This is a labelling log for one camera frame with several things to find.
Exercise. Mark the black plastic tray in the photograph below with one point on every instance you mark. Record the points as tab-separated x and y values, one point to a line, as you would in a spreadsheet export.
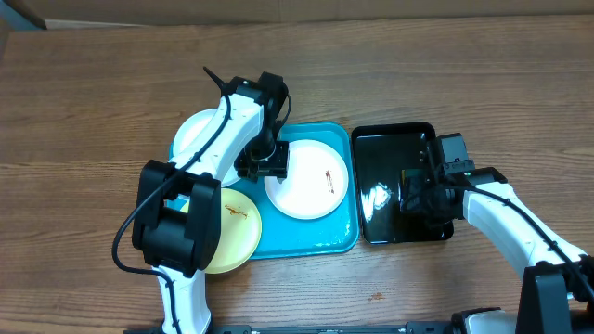
380	154

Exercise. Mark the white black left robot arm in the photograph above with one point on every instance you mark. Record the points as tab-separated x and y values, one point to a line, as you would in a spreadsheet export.
177	221

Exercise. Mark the green yellow sponge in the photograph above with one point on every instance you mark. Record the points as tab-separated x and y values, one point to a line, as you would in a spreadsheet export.
413	179

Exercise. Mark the white plate with dark stain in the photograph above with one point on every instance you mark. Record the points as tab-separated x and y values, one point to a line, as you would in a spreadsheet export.
189	130

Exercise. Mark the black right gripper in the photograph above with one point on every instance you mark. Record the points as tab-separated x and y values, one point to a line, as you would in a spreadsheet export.
412	203

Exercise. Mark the white plate with red stain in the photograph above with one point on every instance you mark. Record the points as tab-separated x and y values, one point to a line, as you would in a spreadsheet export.
316	182

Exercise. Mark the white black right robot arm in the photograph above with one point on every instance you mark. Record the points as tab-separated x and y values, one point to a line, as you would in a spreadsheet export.
557	277

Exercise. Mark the blue plastic tray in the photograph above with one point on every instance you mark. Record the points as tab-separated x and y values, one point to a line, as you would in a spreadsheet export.
283	236

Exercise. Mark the yellow plate with stain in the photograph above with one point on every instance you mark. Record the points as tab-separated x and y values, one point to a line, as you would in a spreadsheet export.
241	230

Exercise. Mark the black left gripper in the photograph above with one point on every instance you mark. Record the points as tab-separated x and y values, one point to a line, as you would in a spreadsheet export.
278	167

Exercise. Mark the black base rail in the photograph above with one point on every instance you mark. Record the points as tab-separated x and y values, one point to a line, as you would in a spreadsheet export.
412	327

